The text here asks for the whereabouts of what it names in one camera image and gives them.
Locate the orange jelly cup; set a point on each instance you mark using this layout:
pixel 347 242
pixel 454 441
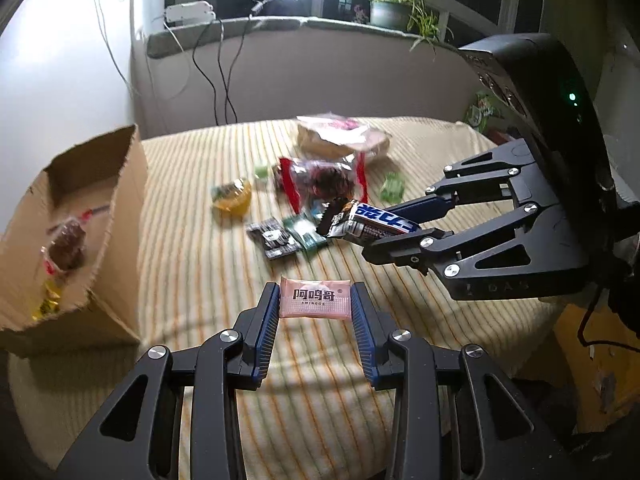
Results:
pixel 232 200

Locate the brown cardboard box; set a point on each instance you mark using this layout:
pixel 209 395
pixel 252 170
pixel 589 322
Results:
pixel 125 240

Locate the yellow wrapped candy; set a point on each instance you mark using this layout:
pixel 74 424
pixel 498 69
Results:
pixel 47 305

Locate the green snack bag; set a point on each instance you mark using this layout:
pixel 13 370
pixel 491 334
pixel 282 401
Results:
pixel 480 110

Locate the pink snack packet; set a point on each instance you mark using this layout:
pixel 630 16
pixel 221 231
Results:
pixel 312 297

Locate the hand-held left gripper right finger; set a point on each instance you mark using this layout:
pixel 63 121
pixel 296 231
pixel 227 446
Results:
pixel 362 332

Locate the potted green plant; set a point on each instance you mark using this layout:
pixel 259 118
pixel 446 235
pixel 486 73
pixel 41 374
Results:
pixel 390 12

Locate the black snack packet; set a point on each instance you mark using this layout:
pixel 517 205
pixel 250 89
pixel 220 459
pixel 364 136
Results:
pixel 272 237

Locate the yellow box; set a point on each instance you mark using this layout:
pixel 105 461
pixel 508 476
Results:
pixel 600 360

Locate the green wrapped candy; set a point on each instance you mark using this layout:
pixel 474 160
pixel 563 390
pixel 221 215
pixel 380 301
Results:
pixel 392 187

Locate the black and blue chocolate bar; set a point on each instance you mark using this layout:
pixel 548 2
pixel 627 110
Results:
pixel 370 220

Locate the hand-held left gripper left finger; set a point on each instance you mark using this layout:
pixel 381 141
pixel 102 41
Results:
pixel 267 332

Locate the white cabinet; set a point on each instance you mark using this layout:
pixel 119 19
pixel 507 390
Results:
pixel 60 70

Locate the white power strip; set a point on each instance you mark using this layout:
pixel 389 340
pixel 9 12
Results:
pixel 190 12

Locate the small green candy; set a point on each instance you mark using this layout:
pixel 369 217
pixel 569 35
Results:
pixel 261 170

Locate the red-edged packet of dates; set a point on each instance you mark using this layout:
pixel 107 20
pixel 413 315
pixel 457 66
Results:
pixel 320 180

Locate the clear packet of toast bread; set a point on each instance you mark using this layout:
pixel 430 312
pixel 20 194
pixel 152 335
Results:
pixel 340 137

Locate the green snack packet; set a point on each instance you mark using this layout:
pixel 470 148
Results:
pixel 302 230

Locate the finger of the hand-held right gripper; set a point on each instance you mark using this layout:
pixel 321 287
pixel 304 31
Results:
pixel 425 206
pixel 400 250

